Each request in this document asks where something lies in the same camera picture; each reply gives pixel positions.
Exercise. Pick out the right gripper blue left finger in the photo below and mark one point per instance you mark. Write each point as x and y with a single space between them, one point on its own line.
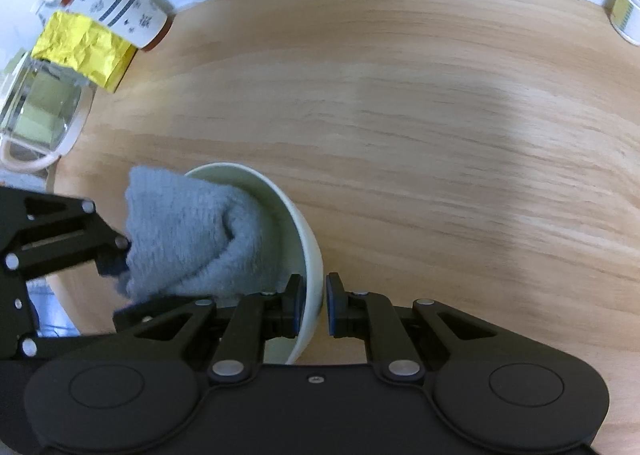
245 330

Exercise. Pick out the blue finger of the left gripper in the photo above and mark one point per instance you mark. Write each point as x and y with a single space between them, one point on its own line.
160 316
112 259

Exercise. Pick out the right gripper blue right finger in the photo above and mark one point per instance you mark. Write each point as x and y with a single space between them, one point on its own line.
371 318

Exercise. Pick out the pale green bowl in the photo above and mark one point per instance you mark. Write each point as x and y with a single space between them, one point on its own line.
300 252

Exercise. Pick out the grey pink cloth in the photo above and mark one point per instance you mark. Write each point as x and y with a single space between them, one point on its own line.
193 238

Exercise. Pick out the glass pitcher white lid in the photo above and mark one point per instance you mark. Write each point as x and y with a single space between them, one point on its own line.
44 107

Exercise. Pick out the yellow foil bag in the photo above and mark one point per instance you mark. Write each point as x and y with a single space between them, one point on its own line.
77 42

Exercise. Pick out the red lidded patterned tumbler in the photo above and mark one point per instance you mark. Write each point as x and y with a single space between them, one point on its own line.
143 23

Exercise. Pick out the small white lidded jar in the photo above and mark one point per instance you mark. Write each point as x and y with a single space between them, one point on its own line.
624 17

